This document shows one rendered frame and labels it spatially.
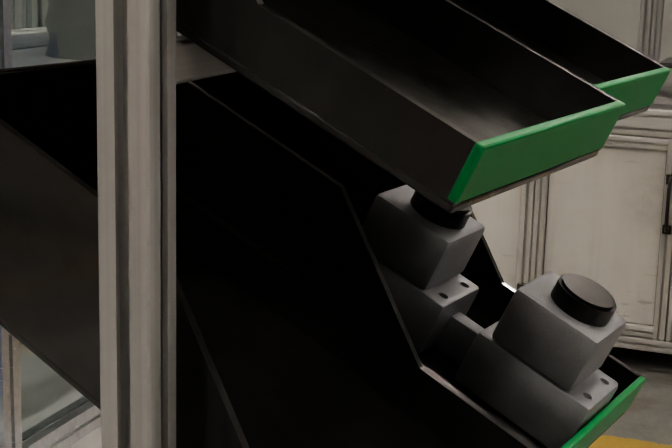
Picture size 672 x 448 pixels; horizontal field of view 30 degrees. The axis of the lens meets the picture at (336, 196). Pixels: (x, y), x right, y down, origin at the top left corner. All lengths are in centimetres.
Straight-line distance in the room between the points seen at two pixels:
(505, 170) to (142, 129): 12
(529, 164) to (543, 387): 20
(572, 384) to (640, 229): 375
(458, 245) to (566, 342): 7
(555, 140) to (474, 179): 6
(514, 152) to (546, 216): 398
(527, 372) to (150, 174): 25
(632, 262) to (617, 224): 14
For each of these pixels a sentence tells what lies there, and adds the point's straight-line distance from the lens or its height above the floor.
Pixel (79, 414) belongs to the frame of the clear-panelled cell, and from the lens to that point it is 147.
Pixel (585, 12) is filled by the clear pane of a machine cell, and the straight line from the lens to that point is 428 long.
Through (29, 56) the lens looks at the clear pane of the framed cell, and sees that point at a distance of 133.
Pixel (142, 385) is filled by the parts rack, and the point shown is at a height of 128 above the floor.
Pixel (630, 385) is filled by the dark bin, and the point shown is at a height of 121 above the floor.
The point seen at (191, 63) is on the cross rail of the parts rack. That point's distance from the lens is 44.
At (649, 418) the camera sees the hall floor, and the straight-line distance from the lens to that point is 404.
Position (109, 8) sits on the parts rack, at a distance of 41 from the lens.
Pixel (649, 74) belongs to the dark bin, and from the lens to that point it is 61.
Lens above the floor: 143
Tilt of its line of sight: 12 degrees down
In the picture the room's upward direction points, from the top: 1 degrees clockwise
